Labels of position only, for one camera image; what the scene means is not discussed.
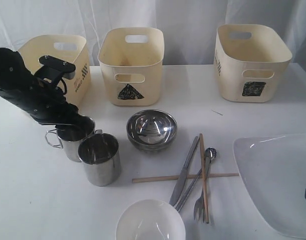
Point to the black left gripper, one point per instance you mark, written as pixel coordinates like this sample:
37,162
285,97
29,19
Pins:
43,101

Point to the steel mug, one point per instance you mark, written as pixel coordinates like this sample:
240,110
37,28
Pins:
99,154
69,140

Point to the steel bowl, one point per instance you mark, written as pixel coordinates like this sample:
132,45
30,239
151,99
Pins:
151,126
158,147

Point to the round white bowl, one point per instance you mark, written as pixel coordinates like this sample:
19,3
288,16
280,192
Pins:
150,219

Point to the steel table knife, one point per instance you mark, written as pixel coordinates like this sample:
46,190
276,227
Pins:
183,174

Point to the large white square plate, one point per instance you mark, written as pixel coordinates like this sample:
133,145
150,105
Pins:
273,170

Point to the cream bin with circle mark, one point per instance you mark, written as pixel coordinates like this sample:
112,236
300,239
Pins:
69,48

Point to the crosswise wooden chopstick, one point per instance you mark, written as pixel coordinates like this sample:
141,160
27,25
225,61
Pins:
175,177

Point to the cream bin with triangle mark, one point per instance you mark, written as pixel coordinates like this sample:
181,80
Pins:
131,61

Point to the long steel spoon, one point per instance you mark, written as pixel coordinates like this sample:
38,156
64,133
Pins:
210,155

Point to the small steel fork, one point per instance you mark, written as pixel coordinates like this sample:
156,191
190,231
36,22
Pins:
200,207

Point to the cream bin with square mark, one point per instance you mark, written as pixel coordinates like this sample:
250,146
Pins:
249,60

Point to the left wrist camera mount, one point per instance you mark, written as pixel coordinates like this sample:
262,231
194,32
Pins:
54,69

